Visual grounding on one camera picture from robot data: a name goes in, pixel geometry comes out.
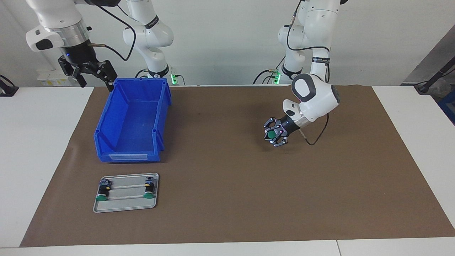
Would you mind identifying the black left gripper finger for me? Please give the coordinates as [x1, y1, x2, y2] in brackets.
[269, 136, 289, 148]
[264, 117, 284, 141]

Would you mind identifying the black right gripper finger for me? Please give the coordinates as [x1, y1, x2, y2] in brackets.
[58, 57, 87, 88]
[93, 60, 118, 92]

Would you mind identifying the blue plastic storage bin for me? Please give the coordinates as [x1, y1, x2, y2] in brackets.
[93, 78, 172, 163]

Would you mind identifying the brown table mat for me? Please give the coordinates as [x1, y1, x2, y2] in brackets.
[20, 85, 455, 247]

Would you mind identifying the black clamp stand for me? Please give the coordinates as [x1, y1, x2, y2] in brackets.
[0, 74, 19, 97]

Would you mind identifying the grey metal tray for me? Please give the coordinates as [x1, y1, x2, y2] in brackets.
[93, 173, 159, 213]

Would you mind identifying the black slanted pole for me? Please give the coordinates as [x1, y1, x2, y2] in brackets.
[415, 57, 455, 95]

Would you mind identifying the blue crate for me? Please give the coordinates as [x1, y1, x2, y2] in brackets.
[438, 93, 455, 126]

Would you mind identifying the white wall socket box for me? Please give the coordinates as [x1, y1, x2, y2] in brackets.
[37, 69, 77, 87]

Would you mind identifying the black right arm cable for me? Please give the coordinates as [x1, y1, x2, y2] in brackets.
[89, 0, 137, 62]

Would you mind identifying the black base cable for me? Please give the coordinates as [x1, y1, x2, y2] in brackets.
[252, 53, 287, 85]

